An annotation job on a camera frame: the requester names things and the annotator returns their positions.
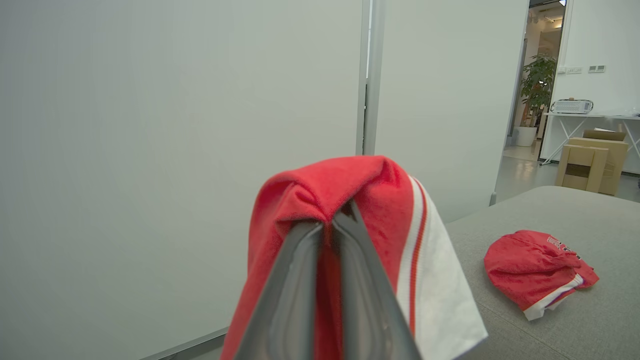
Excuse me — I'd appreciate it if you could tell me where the small cardboard box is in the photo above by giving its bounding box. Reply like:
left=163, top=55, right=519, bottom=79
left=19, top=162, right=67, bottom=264
left=555, top=144, right=610, bottom=194

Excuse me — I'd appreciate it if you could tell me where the white box device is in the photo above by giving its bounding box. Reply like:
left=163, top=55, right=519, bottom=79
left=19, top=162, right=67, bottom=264
left=550, top=98, right=595, bottom=115

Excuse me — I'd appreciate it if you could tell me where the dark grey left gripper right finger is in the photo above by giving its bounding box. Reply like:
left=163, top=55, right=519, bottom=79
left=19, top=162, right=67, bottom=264
left=331, top=199, right=422, bottom=360

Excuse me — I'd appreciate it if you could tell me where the large white partition panel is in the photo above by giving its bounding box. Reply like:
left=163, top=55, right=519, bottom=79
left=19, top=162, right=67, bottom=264
left=0, top=0, right=372, bottom=360

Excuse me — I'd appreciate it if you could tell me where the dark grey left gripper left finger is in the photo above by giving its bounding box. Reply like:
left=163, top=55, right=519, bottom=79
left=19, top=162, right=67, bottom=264
left=234, top=221, right=325, bottom=360

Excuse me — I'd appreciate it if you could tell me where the white plant pot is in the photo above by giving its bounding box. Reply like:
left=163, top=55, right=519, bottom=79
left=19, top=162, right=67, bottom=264
left=514, top=125, right=539, bottom=148

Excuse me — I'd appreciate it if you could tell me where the red garment with white hem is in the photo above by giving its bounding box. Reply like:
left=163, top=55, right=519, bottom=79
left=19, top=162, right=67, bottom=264
left=220, top=155, right=489, bottom=360
left=483, top=229, right=600, bottom=321

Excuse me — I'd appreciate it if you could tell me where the green potted plant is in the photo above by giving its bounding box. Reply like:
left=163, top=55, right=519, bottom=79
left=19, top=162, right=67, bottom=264
left=519, top=54, right=558, bottom=128

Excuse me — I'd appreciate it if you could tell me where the white folding table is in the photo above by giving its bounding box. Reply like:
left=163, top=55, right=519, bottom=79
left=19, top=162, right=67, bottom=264
left=540, top=112, right=640, bottom=167

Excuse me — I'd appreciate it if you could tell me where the large cardboard box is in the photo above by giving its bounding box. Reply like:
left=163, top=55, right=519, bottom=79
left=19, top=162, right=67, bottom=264
left=567, top=129, right=630, bottom=196

